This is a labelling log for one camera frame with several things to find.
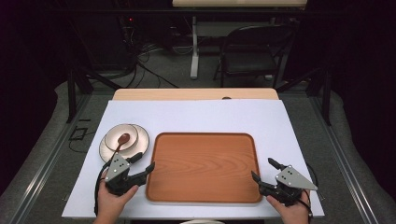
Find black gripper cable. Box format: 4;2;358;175
93;160;114;217
297;161;320;218

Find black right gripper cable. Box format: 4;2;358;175
297;161;320;218

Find aluminium floor rail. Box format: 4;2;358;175
307;95;380;224
8;92;92;224

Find white board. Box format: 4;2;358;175
61;99;325;220

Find wooden tray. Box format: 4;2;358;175
145;132;263;204

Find black floor frame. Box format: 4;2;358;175
67;118;92;142

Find small beige plate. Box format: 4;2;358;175
104;123;139;152

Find large beige plate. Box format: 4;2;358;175
98;123;150;163

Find black floor cables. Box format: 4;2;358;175
123;41;180;90

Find dark equipment with red light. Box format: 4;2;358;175
114;0;143;71

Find person's right hand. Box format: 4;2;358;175
265;189;312;224

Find black folding chair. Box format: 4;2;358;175
212;23;297;90

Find light wooden table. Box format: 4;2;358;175
111;88;280;102

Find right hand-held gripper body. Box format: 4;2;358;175
260;164;318;207

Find black metal stand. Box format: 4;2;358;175
275;66;332;127
65;65;123;124

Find brown wooden spoon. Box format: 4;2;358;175
113;133;132;157

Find white desk leg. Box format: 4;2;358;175
189;15;201;80

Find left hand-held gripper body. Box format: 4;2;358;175
104;153;141;197

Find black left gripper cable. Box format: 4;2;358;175
93;160;114;217

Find person's left hand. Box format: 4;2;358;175
96;171;140;218

